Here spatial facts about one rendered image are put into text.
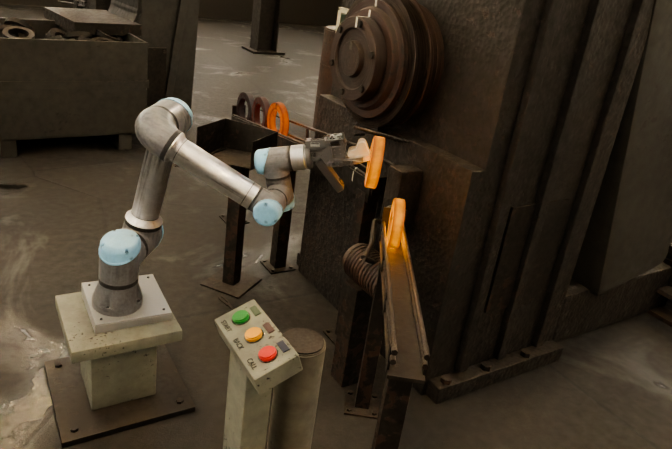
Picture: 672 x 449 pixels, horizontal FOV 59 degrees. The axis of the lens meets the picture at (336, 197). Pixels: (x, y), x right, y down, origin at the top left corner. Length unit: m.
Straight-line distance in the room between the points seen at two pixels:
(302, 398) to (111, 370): 0.69
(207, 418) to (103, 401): 0.33
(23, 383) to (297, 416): 1.03
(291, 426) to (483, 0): 1.35
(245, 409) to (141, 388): 0.71
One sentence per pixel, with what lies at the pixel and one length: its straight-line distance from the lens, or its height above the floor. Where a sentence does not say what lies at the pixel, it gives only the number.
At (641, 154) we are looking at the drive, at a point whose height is 0.89.
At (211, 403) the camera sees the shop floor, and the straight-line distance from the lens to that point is 2.15.
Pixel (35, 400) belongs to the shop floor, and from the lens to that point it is 2.22.
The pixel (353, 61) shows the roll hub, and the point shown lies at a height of 1.11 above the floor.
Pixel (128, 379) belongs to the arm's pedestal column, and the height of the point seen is 0.11.
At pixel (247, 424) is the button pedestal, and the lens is 1.51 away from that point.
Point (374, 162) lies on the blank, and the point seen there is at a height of 0.91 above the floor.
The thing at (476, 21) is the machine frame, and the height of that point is 1.30.
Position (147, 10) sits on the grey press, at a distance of 4.77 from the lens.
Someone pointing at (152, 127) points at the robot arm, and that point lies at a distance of 1.70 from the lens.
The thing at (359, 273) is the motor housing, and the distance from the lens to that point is 1.98.
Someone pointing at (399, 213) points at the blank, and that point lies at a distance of 1.75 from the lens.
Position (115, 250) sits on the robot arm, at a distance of 1.86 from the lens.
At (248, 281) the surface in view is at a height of 0.01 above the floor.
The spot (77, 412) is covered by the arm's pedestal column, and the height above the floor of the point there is 0.02.
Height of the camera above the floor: 1.42
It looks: 22 degrees down
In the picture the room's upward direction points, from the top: 8 degrees clockwise
